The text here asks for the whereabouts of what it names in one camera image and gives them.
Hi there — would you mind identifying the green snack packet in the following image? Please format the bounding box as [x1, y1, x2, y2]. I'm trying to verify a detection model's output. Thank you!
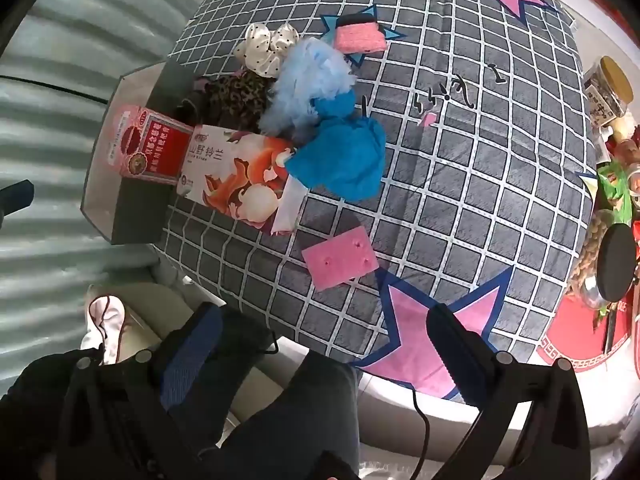
[596, 162, 634, 226]

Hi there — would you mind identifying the lilac knit hat brown fur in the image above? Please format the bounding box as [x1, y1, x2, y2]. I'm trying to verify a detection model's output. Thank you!
[174, 77, 216, 123]

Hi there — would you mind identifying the pink fluffy sponge black edge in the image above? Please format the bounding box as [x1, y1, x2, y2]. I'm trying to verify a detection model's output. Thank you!
[334, 12, 390, 55]

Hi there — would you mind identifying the grey checkered star blanket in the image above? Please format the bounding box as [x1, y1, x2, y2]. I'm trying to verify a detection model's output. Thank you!
[150, 0, 599, 404]

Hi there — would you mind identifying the person's right leg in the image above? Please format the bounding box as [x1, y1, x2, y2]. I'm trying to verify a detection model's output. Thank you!
[220, 350, 362, 480]

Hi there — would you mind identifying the grey storage box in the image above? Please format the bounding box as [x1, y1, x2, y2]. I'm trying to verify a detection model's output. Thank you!
[80, 57, 211, 246]

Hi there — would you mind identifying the beige leather seat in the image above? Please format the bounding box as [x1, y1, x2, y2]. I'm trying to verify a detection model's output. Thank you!
[85, 282, 281, 461]

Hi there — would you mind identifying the white orange carton box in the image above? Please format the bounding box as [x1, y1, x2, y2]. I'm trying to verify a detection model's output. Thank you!
[176, 125, 308, 236]

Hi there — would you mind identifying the white polka dot scrunchie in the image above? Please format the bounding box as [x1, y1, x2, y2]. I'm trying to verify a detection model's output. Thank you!
[234, 22, 301, 79]

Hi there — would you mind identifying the black round disc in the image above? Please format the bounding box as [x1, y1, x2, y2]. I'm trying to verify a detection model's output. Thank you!
[597, 224, 640, 306]

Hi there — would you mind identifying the leopard print scrunchie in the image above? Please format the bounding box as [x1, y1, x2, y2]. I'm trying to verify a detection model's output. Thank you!
[202, 71, 278, 131]

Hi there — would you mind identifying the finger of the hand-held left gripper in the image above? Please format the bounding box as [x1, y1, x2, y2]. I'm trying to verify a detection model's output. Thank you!
[0, 180, 35, 222]

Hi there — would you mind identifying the light blue fluffy cloth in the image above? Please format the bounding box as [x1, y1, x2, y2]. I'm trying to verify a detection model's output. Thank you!
[260, 37, 358, 133]

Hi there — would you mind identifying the black cable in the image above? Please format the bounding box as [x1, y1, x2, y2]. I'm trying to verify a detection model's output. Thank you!
[409, 390, 432, 480]

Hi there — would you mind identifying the pale green curtain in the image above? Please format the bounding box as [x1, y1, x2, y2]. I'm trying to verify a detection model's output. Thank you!
[0, 0, 241, 396]

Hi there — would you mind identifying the white pink cloth bag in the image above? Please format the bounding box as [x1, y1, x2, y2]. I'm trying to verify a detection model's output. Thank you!
[80, 295, 132, 366]

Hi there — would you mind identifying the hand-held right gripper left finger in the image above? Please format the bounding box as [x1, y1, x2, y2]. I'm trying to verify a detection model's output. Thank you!
[55, 304, 226, 480]

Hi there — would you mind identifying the red patterned mat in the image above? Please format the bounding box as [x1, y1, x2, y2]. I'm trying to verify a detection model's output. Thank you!
[544, 280, 640, 377]

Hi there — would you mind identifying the jar with gold lid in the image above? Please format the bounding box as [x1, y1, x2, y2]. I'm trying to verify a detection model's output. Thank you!
[582, 56, 637, 130]

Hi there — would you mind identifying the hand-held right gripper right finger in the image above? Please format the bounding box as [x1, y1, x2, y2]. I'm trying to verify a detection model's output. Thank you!
[425, 303, 592, 480]

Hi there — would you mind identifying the pink carton box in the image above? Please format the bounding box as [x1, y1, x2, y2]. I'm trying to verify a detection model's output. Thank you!
[102, 104, 196, 186]

